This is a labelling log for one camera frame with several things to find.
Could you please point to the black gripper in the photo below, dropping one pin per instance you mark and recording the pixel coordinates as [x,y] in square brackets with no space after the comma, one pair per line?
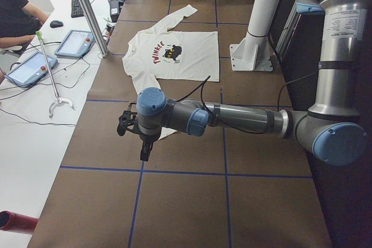
[147,139]

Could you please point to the cream long-sleeve printed shirt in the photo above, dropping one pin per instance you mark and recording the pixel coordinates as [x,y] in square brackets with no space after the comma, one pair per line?
[161,53]

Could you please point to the far blue teach pendant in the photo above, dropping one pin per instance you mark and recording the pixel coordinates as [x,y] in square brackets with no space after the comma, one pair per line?
[76,44]

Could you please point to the blue teach pendant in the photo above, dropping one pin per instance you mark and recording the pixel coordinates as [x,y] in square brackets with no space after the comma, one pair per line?
[76,44]
[29,71]

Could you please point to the near blue teach pendant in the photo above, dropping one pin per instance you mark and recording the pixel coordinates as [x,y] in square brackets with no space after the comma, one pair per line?
[29,71]

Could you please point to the red cylinder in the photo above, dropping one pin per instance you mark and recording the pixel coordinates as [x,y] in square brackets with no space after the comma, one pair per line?
[18,223]

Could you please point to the black box with label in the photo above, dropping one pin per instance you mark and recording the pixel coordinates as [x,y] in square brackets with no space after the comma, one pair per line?
[115,9]

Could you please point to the black keyboard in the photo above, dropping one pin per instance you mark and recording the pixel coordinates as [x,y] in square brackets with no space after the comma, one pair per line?
[76,9]

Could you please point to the black computer mouse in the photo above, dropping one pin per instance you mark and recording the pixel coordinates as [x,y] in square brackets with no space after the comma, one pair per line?
[56,24]

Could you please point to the seated person in black shirt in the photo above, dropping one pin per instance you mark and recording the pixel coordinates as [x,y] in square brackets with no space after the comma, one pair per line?
[20,19]

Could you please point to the white pillar with base plate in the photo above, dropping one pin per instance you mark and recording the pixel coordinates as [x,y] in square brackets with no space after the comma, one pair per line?
[253,52]

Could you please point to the grabber stick with green handle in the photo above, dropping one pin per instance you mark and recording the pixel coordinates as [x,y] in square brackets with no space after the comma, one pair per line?
[59,100]

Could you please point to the aluminium frame post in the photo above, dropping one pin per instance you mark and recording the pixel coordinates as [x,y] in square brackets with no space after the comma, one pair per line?
[94,27]

